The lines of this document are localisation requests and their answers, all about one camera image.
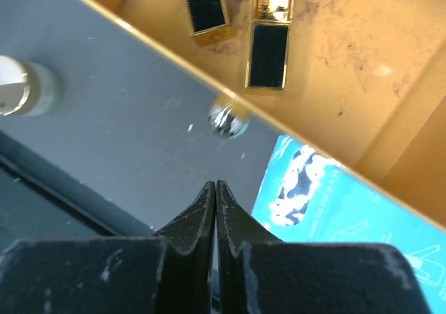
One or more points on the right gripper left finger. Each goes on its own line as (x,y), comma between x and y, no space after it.
(167,272)

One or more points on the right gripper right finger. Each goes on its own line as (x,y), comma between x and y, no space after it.
(258,273)

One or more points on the yellow drawer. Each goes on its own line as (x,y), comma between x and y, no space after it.
(365,82)

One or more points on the gold black eyeshadow palette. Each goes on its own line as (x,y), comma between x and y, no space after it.
(210,22)

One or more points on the teal plastic package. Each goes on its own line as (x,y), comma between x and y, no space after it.
(306,197)

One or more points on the round gold compact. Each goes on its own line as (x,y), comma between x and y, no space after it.
(28,89)

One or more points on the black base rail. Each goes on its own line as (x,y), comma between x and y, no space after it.
(67,193)

